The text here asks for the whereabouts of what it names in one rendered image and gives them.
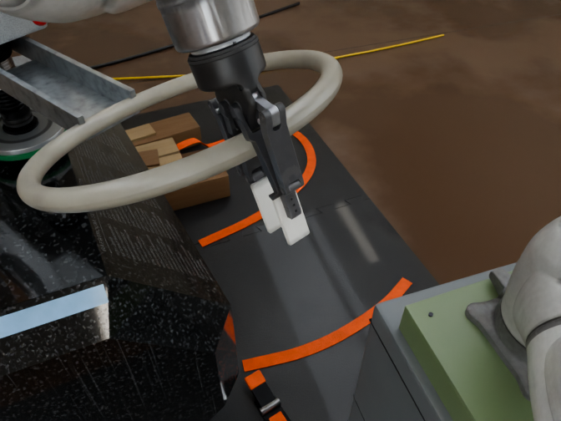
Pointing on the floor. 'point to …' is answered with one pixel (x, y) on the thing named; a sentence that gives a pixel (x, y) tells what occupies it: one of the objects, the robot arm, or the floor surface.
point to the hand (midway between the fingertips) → (280, 210)
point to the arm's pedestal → (399, 365)
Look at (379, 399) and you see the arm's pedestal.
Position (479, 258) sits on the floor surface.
